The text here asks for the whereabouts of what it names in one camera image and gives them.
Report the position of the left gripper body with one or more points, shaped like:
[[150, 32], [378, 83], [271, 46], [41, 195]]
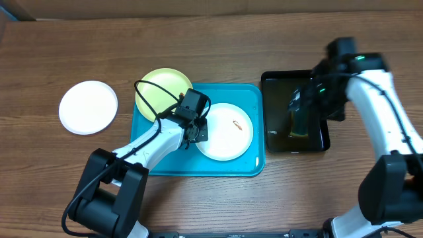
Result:
[[202, 134]]

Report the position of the yellow-green plate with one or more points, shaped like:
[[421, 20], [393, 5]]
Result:
[[162, 87]]

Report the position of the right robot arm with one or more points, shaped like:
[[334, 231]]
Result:
[[391, 193]]

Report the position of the white plate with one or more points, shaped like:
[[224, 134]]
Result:
[[88, 107], [230, 132]]

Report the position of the teal plastic tray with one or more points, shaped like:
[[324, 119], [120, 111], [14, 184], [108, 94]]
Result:
[[193, 163]]

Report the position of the green yellow sponge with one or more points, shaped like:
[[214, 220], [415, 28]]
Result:
[[299, 123]]

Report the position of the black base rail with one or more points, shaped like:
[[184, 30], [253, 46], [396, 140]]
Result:
[[292, 233]]

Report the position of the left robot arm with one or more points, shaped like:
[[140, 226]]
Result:
[[108, 197]]

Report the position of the black water basin tray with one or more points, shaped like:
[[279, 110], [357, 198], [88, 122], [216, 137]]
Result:
[[277, 88]]

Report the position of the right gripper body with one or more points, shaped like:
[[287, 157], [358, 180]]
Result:
[[298, 104]]

